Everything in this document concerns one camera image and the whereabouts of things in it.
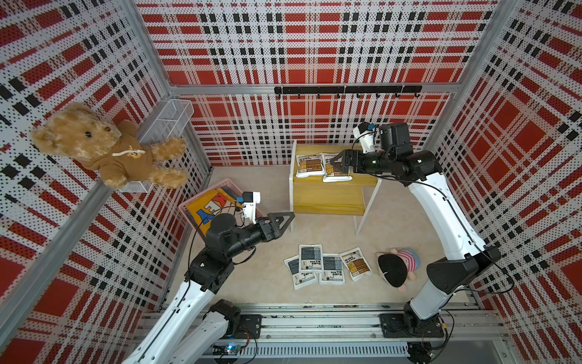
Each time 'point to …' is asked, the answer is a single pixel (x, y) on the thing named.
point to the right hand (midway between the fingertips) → (346, 161)
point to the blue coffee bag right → (332, 269)
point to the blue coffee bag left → (299, 279)
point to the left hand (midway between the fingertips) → (291, 217)
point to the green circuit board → (226, 349)
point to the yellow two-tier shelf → (317, 188)
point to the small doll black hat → (393, 268)
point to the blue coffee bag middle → (311, 258)
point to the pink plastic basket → (226, 186)
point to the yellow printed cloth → (205, 209)
